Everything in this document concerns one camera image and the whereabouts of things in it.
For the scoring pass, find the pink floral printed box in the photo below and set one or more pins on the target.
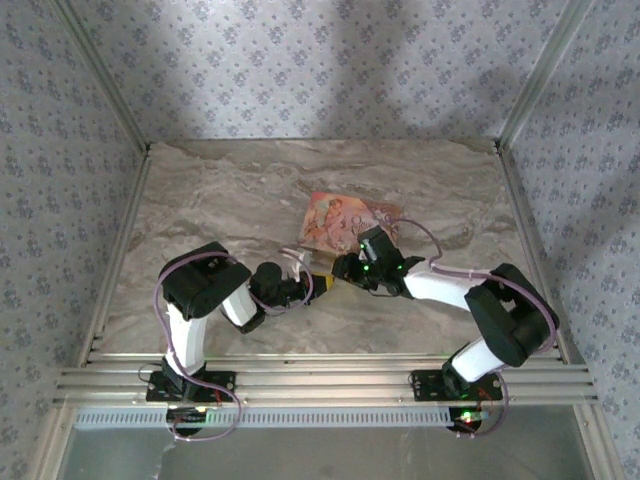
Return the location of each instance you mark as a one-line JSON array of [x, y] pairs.
[[330, 220]]

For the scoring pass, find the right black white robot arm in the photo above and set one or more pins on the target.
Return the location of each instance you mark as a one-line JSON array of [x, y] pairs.
[[440, 290]]

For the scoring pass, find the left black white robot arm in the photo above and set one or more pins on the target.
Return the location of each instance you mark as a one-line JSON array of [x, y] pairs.
[[187, 340]]

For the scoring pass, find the aluminium mounting beam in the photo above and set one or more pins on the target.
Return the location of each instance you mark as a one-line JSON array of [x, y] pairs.
[[325, 380]]

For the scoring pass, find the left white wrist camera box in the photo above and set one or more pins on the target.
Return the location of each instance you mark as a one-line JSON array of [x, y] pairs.
[[300, 256]]

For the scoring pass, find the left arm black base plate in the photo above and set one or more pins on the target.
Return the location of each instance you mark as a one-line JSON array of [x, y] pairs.
[[227, 380]]

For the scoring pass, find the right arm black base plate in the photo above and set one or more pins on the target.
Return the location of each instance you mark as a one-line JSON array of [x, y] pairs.
[[425, 390]]

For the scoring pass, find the aluminium side rail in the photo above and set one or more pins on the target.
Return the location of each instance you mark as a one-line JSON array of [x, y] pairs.
[[521, 210], [131, 210]]

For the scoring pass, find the aluminium corner post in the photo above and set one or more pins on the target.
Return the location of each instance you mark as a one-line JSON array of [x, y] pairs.
[[540, 75], [106, 75]]

